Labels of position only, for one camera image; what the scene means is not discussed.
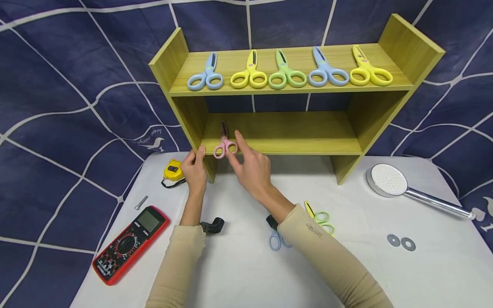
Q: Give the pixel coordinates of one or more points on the light green scissors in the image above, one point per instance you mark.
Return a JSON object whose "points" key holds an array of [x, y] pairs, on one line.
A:
{"points": [[284, 68], [321, 217]]}

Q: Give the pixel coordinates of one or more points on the person's left hand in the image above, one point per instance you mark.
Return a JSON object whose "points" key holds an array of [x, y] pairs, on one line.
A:
{"points": [[194, 175]]}

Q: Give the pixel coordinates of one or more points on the silver metal washer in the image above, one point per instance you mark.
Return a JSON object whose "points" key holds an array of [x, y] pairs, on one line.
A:
{"points": [[408, 244], [393, 240]]}

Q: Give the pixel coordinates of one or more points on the person's right hand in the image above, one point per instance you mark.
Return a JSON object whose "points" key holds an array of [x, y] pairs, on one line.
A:
{"points": [[254, 171]]}

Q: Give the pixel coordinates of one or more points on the yellow wooden desk shelf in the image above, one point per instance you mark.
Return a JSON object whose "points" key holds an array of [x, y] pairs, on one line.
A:
{"points": [[300, 132]]}

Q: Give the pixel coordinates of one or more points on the silver bolt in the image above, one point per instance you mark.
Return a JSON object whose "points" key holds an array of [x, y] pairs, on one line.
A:
{"points": [[141, 202]]}

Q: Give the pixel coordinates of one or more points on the yellow scissors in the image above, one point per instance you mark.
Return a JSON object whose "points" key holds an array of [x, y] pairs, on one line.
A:
{"points": [[251, 68], [364, 64]]}

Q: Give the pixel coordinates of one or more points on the red digital multimeter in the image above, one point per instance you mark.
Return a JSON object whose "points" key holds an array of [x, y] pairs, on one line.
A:
{"points": [[129, 246]]}

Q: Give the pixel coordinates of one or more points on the pink scissors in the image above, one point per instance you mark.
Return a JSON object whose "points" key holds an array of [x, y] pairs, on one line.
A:
{"points": [[224, 142]]}

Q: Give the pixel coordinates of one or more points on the person's right forearm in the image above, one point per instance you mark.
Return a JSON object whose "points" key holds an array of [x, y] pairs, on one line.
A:
{"points": [[327, 256]]}

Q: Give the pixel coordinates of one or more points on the yellow tape measure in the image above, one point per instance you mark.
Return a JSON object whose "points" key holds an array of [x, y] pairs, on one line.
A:
{"points": [[173, 170]]}

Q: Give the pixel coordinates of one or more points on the light blue scissors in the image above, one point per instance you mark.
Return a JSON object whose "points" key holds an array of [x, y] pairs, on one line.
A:
{"points": [[321, 66], [274, 240], [210, 70]]}

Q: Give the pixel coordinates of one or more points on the chrome shower head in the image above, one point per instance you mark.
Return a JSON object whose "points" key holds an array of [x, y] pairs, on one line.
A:
{"points": [[389, 180]]}

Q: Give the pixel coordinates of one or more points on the person's left forearm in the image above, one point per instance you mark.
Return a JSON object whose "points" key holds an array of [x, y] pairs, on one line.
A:
{"points": [[177, 265]]}

